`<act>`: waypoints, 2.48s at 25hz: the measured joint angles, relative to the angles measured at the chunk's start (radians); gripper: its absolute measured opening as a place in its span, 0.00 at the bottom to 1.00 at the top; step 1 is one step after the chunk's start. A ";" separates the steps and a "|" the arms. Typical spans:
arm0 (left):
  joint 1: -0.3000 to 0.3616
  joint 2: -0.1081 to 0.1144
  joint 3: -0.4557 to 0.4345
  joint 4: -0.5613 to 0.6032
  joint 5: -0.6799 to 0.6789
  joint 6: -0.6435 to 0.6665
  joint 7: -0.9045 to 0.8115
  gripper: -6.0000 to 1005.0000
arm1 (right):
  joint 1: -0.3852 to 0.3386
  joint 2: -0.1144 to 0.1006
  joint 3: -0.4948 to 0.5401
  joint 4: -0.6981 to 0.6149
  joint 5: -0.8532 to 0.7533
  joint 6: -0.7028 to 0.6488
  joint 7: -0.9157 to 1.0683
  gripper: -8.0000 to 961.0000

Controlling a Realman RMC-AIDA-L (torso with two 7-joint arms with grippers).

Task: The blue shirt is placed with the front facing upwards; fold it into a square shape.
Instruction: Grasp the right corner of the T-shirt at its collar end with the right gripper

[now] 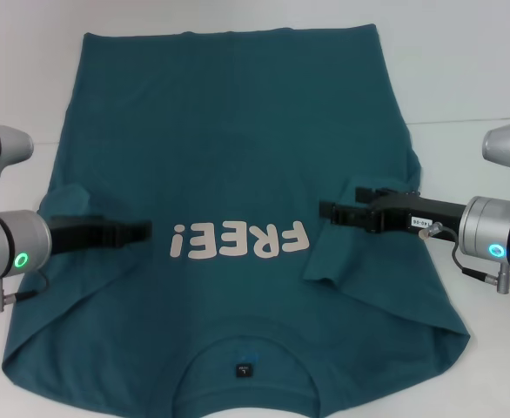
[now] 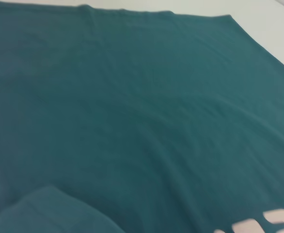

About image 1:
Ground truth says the teal blue printed t-shirt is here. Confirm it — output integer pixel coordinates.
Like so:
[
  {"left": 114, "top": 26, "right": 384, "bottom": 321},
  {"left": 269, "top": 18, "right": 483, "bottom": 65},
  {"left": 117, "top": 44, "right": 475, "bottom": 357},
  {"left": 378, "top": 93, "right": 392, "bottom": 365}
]
[{"left": 0, "top": 24, "right": 472, "bottom": 418}]

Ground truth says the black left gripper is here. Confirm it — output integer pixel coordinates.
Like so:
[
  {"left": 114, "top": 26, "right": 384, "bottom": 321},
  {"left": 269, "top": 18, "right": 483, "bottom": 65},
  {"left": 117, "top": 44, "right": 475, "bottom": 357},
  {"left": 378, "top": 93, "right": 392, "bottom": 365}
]
[{"left": 48, "top": 214, "right": 154, "bottom": 257}]

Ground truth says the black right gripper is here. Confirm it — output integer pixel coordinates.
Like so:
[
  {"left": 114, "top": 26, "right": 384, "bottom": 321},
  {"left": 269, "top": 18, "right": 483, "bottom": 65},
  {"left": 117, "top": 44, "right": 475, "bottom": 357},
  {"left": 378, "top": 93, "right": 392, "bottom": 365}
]
[{"left": 319, "top": 186, "right": 468, "bottom": 246}]

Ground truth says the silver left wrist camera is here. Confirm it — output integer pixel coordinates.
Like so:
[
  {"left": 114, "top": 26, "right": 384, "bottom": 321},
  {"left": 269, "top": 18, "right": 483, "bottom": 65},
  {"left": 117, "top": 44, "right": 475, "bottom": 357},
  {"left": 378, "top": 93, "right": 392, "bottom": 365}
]
[{"left": 0, "top": 123, "right": 35, "bottom": 186}]

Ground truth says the left arm cable with connector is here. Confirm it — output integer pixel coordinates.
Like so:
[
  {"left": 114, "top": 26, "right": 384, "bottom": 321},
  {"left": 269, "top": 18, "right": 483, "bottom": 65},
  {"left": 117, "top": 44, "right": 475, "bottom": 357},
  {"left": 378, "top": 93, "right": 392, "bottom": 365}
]
[{"left": 0, "top": 269, "right": 51, "bottom": 314}]

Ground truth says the arm cable with connector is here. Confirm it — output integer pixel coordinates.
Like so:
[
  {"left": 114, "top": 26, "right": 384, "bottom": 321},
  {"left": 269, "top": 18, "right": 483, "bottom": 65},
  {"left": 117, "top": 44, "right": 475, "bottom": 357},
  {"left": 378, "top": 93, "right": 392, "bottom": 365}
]
[
  {"left": 417, "top": 220, "right": 510, "bottom": 296},
  {"left": 0, "top": 269, "right": 51, "bottom": 314}
]

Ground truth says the right arm cable with connector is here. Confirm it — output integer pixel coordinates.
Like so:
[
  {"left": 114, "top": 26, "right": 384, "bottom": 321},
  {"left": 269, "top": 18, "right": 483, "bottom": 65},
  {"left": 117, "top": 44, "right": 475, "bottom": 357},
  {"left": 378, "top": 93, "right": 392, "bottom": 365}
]
[{"left": 417, "top": 220, "right": 510, "bottom": 296}]

